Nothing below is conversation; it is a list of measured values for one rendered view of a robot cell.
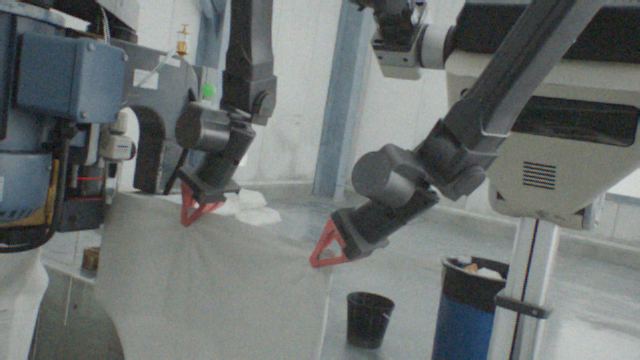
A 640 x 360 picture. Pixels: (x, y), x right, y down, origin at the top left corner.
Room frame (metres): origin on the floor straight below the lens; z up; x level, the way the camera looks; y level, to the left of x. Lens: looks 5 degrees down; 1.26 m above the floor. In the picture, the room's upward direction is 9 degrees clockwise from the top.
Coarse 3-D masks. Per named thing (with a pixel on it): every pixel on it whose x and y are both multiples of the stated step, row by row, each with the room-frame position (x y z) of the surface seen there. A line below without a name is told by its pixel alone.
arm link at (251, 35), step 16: (240, 0) 0.84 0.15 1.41; (256, 0) 0.84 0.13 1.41; (272, 0) 0.87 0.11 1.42; (240, 16) 0.85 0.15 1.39; (256, 16) 0.85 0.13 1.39; (272, 16) 0.88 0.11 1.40; (240, 32) 0.86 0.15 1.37; (256, 32) 0.86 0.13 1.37; (272, 32) 0.89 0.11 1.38; (240, 48) 0.87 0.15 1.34; (256, 48) 0.87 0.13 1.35; (272, 48) 0.89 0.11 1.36; (240, 64) 0.87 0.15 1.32; (256, 64) 0.87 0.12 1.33; (272, 64) 0.90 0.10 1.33; (224, 80) 0.91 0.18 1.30; (240, 80) 0.90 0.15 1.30; (256, 80) 0.88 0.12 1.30; (272, 80) 0.90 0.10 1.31; (224, 96) 0.92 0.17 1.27; (240, 96) 0.89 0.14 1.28; (256, 96) 0.89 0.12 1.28
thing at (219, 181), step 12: (204, 156) 0.92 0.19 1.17; (216, 156) 0.91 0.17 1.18; (180, 168) 0.91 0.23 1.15; (192, 168) 0.94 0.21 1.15; (204, 168) 0.92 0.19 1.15; (216, 168) 0.91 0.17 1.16; (228, 168) 0.91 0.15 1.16; (192, 180) 0.90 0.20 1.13; (204, 180) 0.92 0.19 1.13; (216, 180) 0.92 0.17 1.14; (228, 180) 0.93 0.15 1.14; (204, 192) 0.89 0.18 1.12; (216, 192) 0.92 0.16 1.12; (228, 192) 0.95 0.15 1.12
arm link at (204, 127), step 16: (272, 96) 0.89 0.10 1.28; (192, 112) 0.85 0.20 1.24; (208, 112) 0.84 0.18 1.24; (224, 112) 0.87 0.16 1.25; (240, 112) 0.92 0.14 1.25; (256, 112) 0.89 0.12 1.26; (272, 112) 0.91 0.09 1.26; (176, 128) 0.86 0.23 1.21; (192, 128) 0.84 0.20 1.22; (208, 128) 0.84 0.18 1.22; (224, 128) 0.87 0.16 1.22; (192, 144) 0.84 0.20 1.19; (208, 144) 0.85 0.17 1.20; (224, 144) 0.88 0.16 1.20
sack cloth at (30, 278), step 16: (0, 256) 1.13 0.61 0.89; (16, 256) 1.13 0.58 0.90; (32, 256) 1.12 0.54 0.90; (0, 272) 1.12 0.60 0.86; (16, 272) 1.12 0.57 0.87; (32, 272) 1.13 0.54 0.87; (0, 288) 1.11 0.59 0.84; (16, 288) 1.13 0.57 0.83; (32, 288) 1.17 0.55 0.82; (0, 304) 1.12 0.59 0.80; (16, 304) 1.15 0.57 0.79; (32, 304) 1.18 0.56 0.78; (0, 320) 1.13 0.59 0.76; (16, 320) 1.16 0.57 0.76; (32, 320) 1.20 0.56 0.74; (0, 336) 1.14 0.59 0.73; (16, 336) 1.17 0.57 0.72; (0, 352) 1.14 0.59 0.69; (16, 352) 1.18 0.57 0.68
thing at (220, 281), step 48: (144, 240) 0.97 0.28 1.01; (192, 240) 0.96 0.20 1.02; (240, 240) 0.88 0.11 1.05; (288, 240) 0.83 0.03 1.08; (96, 288) 1.03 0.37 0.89; (144, 288) 0.97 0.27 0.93; (192, 288) 0.95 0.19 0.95; (240, 288) 0.87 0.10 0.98; (288, 288) 0.82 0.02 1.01; (144, 336) 0.94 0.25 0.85; (192, 336) 0.93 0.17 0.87; (240, 336) 0.86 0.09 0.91; (288, 336) 0.82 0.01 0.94
